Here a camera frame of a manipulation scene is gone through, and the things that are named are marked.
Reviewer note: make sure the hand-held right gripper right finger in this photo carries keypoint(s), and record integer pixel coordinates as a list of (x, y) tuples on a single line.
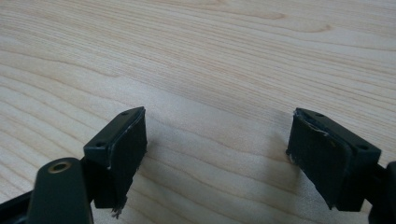
[(327, 158)]

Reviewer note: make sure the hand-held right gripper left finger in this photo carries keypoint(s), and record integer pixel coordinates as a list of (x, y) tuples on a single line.
[(120, 158)]

